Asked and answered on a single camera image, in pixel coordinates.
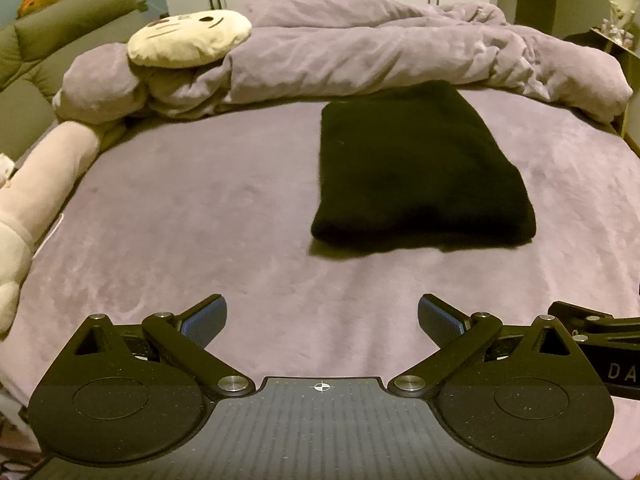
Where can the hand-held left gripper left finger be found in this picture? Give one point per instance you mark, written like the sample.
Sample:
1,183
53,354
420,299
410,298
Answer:
206,317

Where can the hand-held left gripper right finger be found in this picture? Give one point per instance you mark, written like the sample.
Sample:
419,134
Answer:
437,317

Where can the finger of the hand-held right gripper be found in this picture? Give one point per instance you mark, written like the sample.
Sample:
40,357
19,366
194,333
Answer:
607,325

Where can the black sweater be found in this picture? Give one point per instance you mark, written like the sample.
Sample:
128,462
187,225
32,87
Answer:
415,170

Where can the purple bed sheet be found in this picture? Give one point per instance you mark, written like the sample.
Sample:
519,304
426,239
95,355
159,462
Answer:
200,210

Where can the pink long plush toy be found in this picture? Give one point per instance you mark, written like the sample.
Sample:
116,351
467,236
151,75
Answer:
45,175

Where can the purple pillow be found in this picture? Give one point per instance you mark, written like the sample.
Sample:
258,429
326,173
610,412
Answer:
97,82

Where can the wooden nightstand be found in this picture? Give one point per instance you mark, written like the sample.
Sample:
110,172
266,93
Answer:
615,60

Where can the purple duvet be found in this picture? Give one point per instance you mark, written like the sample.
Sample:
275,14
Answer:
390,45

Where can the cream face plush cushion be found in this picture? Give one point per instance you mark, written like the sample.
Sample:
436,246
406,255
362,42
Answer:
187,37

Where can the pale ornament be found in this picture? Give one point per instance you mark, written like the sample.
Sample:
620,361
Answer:
620,17

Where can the orange plush toy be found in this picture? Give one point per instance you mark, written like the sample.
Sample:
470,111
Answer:
40,2

